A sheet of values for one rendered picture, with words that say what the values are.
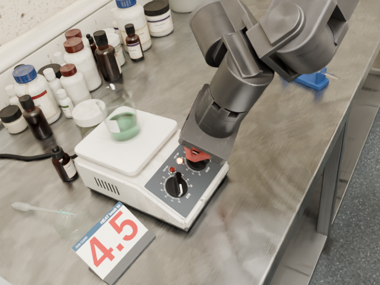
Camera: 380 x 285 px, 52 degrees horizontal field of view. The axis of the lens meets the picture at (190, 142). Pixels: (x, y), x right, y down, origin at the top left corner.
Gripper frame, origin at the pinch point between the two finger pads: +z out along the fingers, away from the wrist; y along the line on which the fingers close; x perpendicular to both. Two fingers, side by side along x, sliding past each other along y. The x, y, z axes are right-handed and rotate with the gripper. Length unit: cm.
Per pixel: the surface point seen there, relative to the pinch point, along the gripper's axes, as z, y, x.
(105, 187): 8.1, 7.0, -9.7
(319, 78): -0.9, -27.6, 16.5
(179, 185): -0.3, 6.0, -0.2
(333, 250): 63, -33, 62
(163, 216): 3.9, 9.3, -0.2
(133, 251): 6.3, 14.7, -2.0
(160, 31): 21, -45, -18
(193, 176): 1.4, 2.7, 1.4
